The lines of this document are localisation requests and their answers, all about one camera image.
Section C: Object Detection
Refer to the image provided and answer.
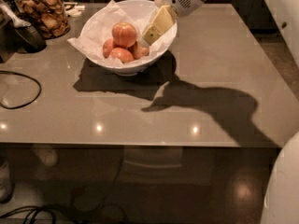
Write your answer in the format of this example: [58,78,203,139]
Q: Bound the black cable loop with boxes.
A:
[0,71,42,111]

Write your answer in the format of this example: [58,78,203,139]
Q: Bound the glass jar of chips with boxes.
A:
[15,0,70,39]

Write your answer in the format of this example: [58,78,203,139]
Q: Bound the white paper bowl liner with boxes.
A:
[66,0,176,68]

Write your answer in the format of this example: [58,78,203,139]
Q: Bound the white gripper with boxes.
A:
[138,0,204,47]

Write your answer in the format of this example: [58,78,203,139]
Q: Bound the small white packets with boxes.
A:
[65,5,85,18]

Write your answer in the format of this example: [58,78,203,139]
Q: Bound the black coffee machine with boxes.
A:
[0,0,46,63]

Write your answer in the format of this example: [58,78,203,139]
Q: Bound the red apple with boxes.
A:
[102,38,117,58]
[129,42,150,60]
[110,48,134,63]
[112,22,137,48]

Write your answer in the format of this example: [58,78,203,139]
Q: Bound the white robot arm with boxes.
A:
[155,0,299,224]

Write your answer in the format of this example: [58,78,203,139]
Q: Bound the black floor cables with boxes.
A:
[0,205,57,224]

